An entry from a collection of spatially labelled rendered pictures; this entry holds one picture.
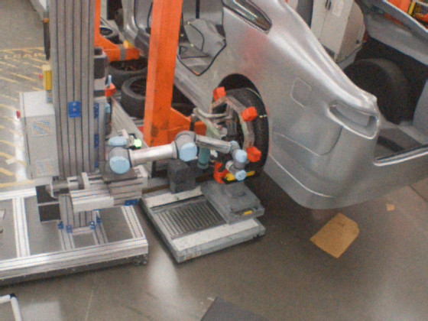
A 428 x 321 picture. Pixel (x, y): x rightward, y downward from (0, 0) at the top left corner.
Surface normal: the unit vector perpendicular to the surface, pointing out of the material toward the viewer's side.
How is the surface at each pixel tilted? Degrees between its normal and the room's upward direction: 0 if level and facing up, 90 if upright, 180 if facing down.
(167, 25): 90
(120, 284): 0
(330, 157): 90
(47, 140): 90
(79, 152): 90
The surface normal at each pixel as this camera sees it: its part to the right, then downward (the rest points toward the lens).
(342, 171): -0.18, 0.55
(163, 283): 0.14, -0.81
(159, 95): 0.50, 0.55
